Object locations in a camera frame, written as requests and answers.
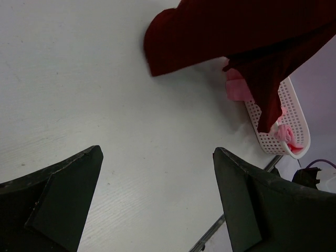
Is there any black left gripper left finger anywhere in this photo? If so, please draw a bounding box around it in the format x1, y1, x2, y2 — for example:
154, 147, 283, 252
1, 145, 103, 251

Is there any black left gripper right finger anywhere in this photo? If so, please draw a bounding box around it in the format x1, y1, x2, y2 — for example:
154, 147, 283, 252
213, 148, 335, 251

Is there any dark red t shirt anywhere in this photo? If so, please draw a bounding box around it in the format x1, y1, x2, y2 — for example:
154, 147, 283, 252
143, 0, 335, 133

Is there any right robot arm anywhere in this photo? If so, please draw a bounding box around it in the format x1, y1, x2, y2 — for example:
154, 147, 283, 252
292, 167, 335, 193

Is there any white perforated plastic basket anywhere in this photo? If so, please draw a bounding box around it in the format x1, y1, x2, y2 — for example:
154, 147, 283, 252
245, 77, 311, 159

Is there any pink t shirt in basket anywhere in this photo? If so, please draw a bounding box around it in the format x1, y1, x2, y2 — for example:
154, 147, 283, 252
225, 68, 304, 155

